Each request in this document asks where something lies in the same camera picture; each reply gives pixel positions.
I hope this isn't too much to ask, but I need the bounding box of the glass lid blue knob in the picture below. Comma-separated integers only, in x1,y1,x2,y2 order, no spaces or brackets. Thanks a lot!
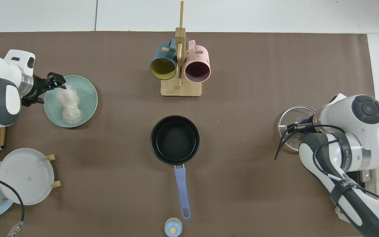
278,106,318,152

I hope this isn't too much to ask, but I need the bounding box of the white vermicelli bundle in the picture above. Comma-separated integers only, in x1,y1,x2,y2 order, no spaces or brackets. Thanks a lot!
55,85,85,124

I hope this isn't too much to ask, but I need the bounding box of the pale green plate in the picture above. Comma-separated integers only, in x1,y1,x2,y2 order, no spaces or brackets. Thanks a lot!
44,75,98,128

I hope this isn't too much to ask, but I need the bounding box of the wooden plate rack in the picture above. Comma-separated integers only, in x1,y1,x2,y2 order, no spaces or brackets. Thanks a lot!
0,154,62,202

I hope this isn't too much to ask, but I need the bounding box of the white frosted plate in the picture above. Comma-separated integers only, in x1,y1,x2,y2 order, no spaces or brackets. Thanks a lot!
0,148,55,206

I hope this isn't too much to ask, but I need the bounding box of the brown table cloth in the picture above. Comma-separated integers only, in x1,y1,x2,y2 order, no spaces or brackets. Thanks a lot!
0,31,377,237

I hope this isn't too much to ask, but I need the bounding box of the dark teal mug yellow inside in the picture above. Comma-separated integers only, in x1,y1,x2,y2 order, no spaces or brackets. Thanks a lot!
149,38,178,80

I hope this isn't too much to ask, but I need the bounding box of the pink mug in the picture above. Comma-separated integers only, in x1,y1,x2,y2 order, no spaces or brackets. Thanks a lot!
184,40,211,83

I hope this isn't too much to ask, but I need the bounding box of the wooden cup stand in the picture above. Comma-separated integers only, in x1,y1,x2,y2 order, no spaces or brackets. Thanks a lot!
161,1,204,97

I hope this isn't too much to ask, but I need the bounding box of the small blue round thing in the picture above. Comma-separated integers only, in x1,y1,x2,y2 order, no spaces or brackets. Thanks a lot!
164,218,183,237

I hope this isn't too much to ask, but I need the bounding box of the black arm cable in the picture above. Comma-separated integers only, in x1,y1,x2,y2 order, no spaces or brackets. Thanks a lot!
274,124,379,231
0,172,25,237

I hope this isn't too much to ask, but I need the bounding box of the black pot lavender handle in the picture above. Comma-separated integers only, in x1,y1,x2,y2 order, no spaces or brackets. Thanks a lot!
150,115,200,221

